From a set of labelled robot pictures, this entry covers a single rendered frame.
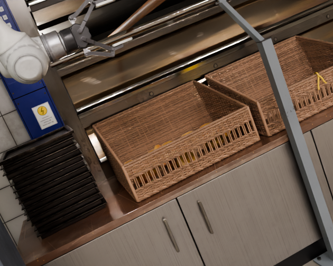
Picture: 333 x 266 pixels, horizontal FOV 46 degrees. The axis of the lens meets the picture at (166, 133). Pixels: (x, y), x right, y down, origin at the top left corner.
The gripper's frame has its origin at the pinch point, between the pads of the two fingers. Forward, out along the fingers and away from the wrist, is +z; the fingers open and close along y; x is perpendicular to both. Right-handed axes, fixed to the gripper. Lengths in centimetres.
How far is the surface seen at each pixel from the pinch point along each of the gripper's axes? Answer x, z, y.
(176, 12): -17.9, 25.2, 3.6
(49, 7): -41.4, -17.3, -18.6
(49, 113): -51, -36, 22
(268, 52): 4, 44, 29
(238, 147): -7, 26, 60
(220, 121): -6, 22, 47
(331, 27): -59, 119, 39
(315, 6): -52, 109, 25
